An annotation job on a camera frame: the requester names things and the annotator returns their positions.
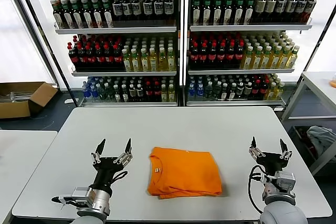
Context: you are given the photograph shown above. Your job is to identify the dark drink bottle white cap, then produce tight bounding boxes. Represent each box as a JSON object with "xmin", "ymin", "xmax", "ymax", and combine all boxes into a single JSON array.
[
  {"xmin": 121, "ymin": 84, "xmax": 130, "ymax": 102},
  {"xmin": 228, "ymin": 82, "xmax": 237, "ymax": 100},
  {"xmin": 220, "ymin": 82, "xmax": 229, "ymax": 100},
  {"xmin": 113, "ymin": 84, "xmax": 122, "ymax": 102}
]

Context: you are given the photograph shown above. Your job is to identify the brown cardboard box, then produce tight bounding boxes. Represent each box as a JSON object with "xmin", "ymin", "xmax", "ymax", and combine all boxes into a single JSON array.
[{"xmin": 0, "ymin": 81, "xmax": 59, "ymax": 119}]

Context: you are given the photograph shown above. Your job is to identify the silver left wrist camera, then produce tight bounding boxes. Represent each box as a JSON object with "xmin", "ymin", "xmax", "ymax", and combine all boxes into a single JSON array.
[{"xmin": 72, "ymin": 187, "xmax": 92, "ymax": 204}]

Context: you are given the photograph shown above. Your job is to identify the yellow tea bottle white cap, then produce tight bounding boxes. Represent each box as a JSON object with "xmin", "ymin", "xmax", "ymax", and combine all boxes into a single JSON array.
[
  {"xmin": 240, "ymin": 46, "xmax": 255, "ymax": 70},
  {"xmin": 278, "ymin": 46, "xmax": 292, "ymax": 70},
  {"xmin": 160, "ymin": 84, "xmax": 169, "ymax": 102},
  {"xmin": 140, "ymin": 48, "xmax": 150, "ymax": 72},
  {"xmin": 166, "ymin": 47, "xmax": 176, "ymax": 71},
  {"xmin": 157, "ymin": 47, "xmax": 167, "ymax": 71},
  {"xmin": 149, "ymin": 47, "xmax": 159, "ymax": 72},
  {"xmin": 131, "ymin": 48, "xmax": 141, "ymax": 72},
  {"xmin": 250, "ymin": 46, "xmax": 264, "ymax": 70},
  {"xmin": 122, "ymin": 48, "xmax": 132, "ymax": 72},
  {"xmin": 286, "ymin": 46, "xmax": 301, "ymax": 70},
  {"xmin": 269, "ymin": 46, "xmax": 282, "ymax": 70},
  {"xmin": 260, "ymin": 46, "xmax": 273, "ymax": 70},
  {"xmin": 275, "ymin": 82, "xmax": 286, "ymax": 100},
  {"xmin": 266, "ymin": 82, "xmax": 277, "ymax": 100},
  {"xmin": 167, "ymin": 84, "xmax": 176, "ymax": 102}
]

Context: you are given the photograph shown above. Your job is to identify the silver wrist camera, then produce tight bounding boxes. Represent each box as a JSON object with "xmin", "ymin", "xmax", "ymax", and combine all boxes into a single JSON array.
[
  {"xmin": 274, "ymin": 171, "xmax": 296, "ymax": 193},
  {"xmin": 72, "ymin": 187, "xmax": 92, "ymax": 204}
]

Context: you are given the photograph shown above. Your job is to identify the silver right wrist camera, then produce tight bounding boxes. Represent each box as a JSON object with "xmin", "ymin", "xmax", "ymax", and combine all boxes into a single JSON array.
[{"xmin": 274, "ymin": 171, "xmax": 296, "ymax": 193}]

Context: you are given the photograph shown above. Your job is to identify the black storage bin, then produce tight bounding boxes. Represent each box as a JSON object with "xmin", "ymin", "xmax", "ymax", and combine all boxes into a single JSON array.
[{"xmin": 289, "ymin": 124, "xmax": 324, "ymax": 168}]

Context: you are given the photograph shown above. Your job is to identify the blue label water bottle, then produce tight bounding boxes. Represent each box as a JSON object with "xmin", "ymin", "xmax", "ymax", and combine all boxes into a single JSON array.
[
  {"xmin": 196, "ymin": 83, "xmax": 205, "ymax": 100},
  {"xmin": 89, "ymin": 84, "xmax": 98, "ymax": 101},
  {"xmin": 187, "ymin": 83, "xmax": 196, "ymax": 100},
  {"xmin": 81, "ymin": 82, "xmax": 90, "ymax": 101}
]

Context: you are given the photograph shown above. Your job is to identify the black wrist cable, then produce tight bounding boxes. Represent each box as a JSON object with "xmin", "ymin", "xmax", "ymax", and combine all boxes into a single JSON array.
[
  {"xmin": 248, "ymin": 165, "xmax": 270, "ymax": 213},
  {"xmin": 51, "ymin": 195, "xmax": 77, "ymax": 206}
]

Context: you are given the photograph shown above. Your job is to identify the red cap cola bottle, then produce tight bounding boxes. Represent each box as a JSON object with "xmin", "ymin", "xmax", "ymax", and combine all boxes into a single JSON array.
[
  {"xmin": 226, "ymin": 42, "xmax": 237, "ymax": 69},
  {"xmin": 190, "ymin": 42, "xmax": 201, "ymax": 69},
  {"xmin": 113, "ymin": 44, "xmax": 124, "ymax": 71},
  {"xmin": 208, "ymin": 42, "xmax": 218, "ymax": 69},
  {"xmin": 217, "ymin": 42, "xmax": 227, "ymax": 69},
  {"xmin": 252, "ymin": 79, "xmax": 261, "ymax": 99},
  {"xmin": 260, "ymin": 79, "xmax": 269, "ymax": 99},
  {"xmin": 153, "ymin": 81, "xmax": 161, "ymax": 102},
  {"xmin": 103, "ymin": 44, "xmax": 115, "ymax": 71},
  {"xmin": 145, "ymin": 81, "xmax": 153, "ymax": 102},
  {"xmin": 198, "ymin": 42, "xmax": 209, "ymax": 69},
  {"xmin": 77, "ymin": 44, "xmax": 88, "ymax": 71},
  {"xmin": 67, "ymin": 45, "xmax": 80, "ymax": 71},
  {"xmin": 94, "ymin": 44, "xmax": 106, "ymax": 71},
  {"xmin": 85, "ymin": 44, "xmax": 97, "ymax": 71},
  {"xmin": 235, "ymin": 42, "xmax": 246, "ymax": 69}
]

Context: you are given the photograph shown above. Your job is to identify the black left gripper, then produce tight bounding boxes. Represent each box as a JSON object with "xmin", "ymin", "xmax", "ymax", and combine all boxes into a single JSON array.
[{"xmin": 90, "ymin": 137, "xmax": 134, "ymax": 189}]

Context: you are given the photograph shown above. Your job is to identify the dark bottle beige label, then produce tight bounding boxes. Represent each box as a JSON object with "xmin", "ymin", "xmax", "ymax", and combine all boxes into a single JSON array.
[
  {"xmin": 255, "ymin": 0, "xmax": 267, "ymax": 24},
  {"xmin": 266, "ymin": 0, "xmax": 278, "ymax": 24}
]

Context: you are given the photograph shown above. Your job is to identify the grey metal shelf board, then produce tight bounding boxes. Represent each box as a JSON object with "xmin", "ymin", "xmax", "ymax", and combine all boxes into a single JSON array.
[
  {"xmin": 78, "ymin": 101, "xmax": 178, "ymax": 108},
  {"xmin": 185, "ymin": 99, "xmax": 285, "ymax": 107},
  {"xmin": 190, "ymin": 24, "xmax": 313, "ymax": 32},
  {"xmin": 71, "ymin": 70, "xmax": 177, "ymax": 77},
  {"xmin": 54, "ymin": 25, "xmax": 178, "ymax": 35},
  {"xmin": 187, "ymin": 68, "xmax": 296, "ymax": 76}
]

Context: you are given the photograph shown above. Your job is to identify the dark tea bottle green cap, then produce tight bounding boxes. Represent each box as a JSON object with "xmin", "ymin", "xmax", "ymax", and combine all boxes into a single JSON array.
[
  {"xmin": 234, "ymin": 0, "xmax": 245, "ymax": 26},
  {"xmin": 92, "ymin": 0, "xmax": 104, "ymax": 28},
  {"xmin": 223, "ymin": 0, "xmax": 234, "ymax": 26},
  {"xmin": 61, "ymin": 0, "xmax": 74, "ymax": 28},
  {"xmin": 213, "ymin": 0, "xmax": 223, "ymax": 26},
  {"xmin": 71, "ymin": 0, "xmax": 83, "ymax": 28},
  {"xmin": 244, "ymin": 0, "xmax": 256, "ymax": 26},
  {"xmin": 102, "ymin": 0, "xmax": 114, "ymax": 28},
  {"xmin": 202, "ymin": 0, "xmax": 213, "ymax": 26},
  {"xmin": 81, "ymin": 0, "xmax": 93, "ymax": 28},
  {"xmin": 192, "ymin": 0, "xmax": 202, "ymax": 26},
  {"xmin": 52, "ymin": 0, "xmax": 64, "ymax": 28}
]

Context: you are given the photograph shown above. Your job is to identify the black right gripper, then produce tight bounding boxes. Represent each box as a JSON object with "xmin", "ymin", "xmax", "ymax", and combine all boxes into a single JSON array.
[{"xmin": 248, "ymin": 136, "xmax": 293, "ymax": 175}]

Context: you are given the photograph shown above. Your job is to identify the wrapped metal parts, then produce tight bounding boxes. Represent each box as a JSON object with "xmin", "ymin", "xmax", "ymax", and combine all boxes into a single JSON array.
[{"xmin": 9, "ymin": 91, "xmax": 35, "ymax": 102}]

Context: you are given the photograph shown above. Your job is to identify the grey metal frame table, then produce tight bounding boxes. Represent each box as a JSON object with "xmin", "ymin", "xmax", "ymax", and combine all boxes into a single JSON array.
[{"xmin": 281, "ymin": 71, "xmax": 336, "ymax": 177}]

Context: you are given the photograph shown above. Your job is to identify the dark bottle white square label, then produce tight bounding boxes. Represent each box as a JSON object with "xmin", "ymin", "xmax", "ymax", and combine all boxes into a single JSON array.
[
  {"xmin": 286, "ymin": 0, "xmax": 298, "ymax": 24},
  {"xmin": 112, "ymin": 0, "xmax": 123, "ymax": 26},
  {"xmin": 153, "ymin": 0, "xmax": 164, "ymax": 26},
  {"xmin": 304, "ymin": 0, "xmax": 319, "ymax": 24},
  {"xmin": 132, "ymin": 0, "xmax": 143, "ymax": 26},
  {"xmin": 276, "ymin": 0, "xmax": 288, "ymax": 24},
  {"xmin": 295, "ymin": 0, "xmax": 308, "ymax": 24},
  {"xmin": 122, "ymin": 0, "xmax": 133, "ymax": 26},
  {"xmin": 163, "ymin": 0, "xmax": 175, "ymax": 26},
  {"xmin": 142, "ymin": 0, "xmax": 154, "ymax": 26}
]

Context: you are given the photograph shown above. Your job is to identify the black window frame post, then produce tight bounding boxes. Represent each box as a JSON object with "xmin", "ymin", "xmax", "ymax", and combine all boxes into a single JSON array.
[
  {"xmin": 283, "ymin": 6, "xmax": 336, "ymax": 110},
  {"xmin": 5, "ymin": 0, "xmax": 80, "ymax": 106}
]

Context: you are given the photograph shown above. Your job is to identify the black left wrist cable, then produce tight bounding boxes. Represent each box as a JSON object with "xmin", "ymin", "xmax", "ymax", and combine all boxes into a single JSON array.
[{"xmin": 51, "ymin": 195, "xmax": 77, "ymax": 206}]

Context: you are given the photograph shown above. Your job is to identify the crumpled grey cloth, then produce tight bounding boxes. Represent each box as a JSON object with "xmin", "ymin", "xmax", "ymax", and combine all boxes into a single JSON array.
[{"xmin": 306, "ymin": 126, "xmax": 336, "ymax": 160}]

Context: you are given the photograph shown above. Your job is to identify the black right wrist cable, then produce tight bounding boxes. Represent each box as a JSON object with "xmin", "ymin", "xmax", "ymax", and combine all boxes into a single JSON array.
[{"xmin": 248, "ymin": 165, "xmax": 270, "ymax": 213}]

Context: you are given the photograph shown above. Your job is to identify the clear green water bottle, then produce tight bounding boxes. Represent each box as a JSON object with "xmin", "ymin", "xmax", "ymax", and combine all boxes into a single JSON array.
[
  {"xmin": 96, "ymin": 83, "xmax": 105, "ymax": 101},
  {"xmin": 104, "ymin": 82, "xmax": 113, "ymax": 101},
  {"xmin": 213, "ymin": 81, "xmax": 222, "ymax": 100},
  {"xmin": 204, "ymin": 81, "xmax": 213, "ymax": 100}
]

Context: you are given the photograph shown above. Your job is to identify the orange t-shirt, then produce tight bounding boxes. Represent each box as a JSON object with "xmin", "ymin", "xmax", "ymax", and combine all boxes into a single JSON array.
[{"xmin": 146, "ymin": 146, "xmax": 223, "ymax": 200}]

